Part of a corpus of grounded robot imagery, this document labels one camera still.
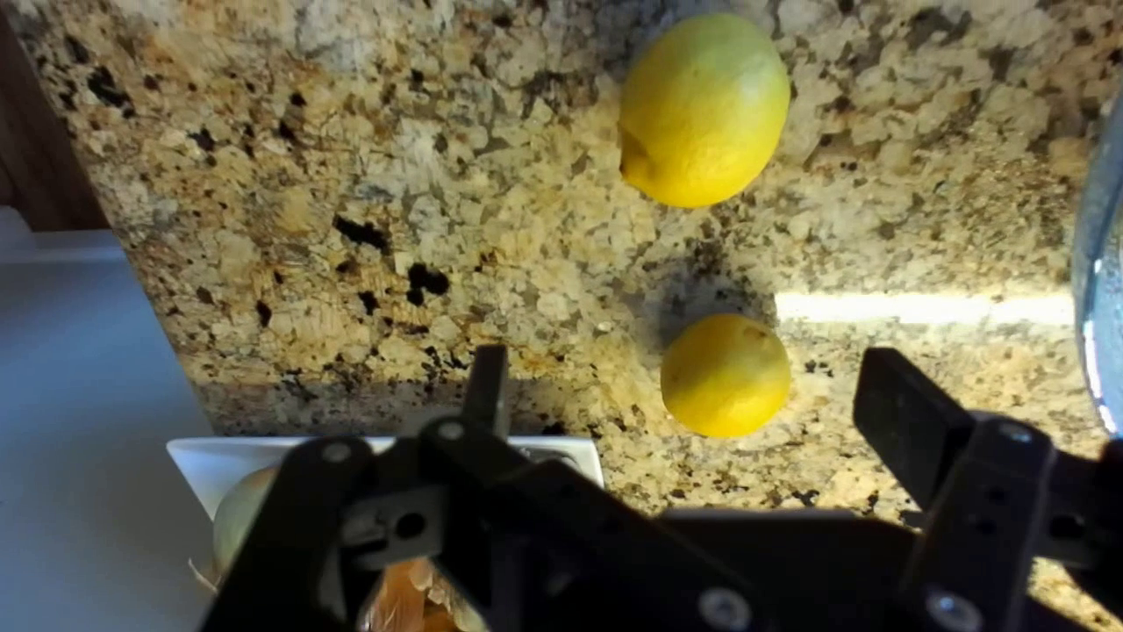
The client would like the lemon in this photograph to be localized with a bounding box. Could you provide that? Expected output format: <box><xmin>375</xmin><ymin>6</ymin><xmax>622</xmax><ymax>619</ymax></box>
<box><xmin>659</xmin><ymin>308</ymin><xmax>796</xmax><ymax>441</ymax></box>
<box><xmin>614</xmin><ymin>9</ymin><xmax>796</xmax><ymax>215</ymax></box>

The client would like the orange brown onion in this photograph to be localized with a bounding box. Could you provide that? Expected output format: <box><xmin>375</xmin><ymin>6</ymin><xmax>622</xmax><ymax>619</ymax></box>
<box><xmin>354</xmin><ymin>557</ymin><xmax>471</xmax><ymax>632</ymax></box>

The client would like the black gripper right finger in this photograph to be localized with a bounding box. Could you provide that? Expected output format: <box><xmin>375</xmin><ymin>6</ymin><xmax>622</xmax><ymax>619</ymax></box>
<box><xmin>852</xmin><ymin>342</ymin><xmax>1123</xmax><ymax>632</ymax></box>

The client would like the white rectangular plate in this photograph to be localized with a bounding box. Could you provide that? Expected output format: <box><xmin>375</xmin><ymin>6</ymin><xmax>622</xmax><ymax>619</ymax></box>
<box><xmin>164</xmin><ymin>430</ymin><xmax>607</xmax><ymax>632</ymax></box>

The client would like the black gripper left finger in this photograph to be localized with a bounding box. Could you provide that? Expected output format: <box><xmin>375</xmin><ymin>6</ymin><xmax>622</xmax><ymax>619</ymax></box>
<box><xmin>195</xmin><ymin>342</ymin><xmax>765</xmax><ymax>632</ymax></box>

